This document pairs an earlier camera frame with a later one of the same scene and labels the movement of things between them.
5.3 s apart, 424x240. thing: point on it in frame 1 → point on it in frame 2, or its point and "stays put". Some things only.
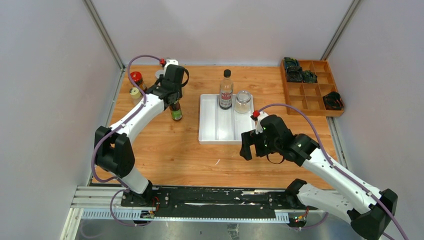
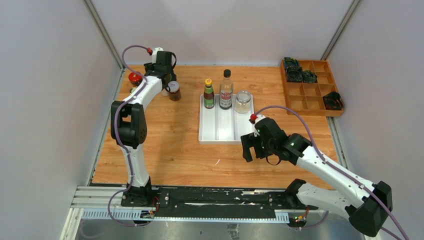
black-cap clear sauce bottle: (226, 91) stays put
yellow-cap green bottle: (176, 112) → (209, 94)
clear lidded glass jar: (243, 103) stays put
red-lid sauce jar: (137, 78) stays put
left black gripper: (180, 95) → (148, 67)
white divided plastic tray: (217, 126) stays put
